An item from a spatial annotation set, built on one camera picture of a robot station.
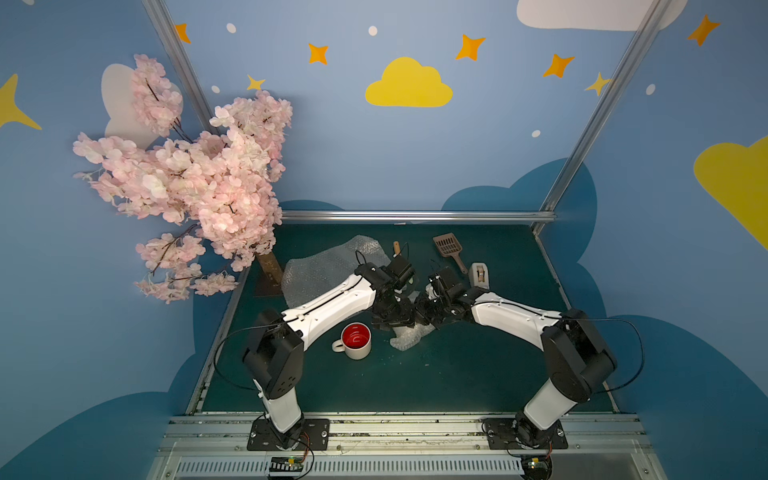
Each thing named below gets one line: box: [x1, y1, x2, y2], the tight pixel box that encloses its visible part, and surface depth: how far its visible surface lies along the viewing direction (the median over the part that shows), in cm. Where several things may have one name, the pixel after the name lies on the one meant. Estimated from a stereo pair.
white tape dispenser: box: [469, 262, 490, 289], surface depth 105 cm
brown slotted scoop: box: [433, 232, 468, 274], surface depth 117 cm
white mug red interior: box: [332, 322, 372, 360], surface depth 87 cm
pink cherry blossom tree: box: [73, 55, 293, 304], surface depth 65 cm
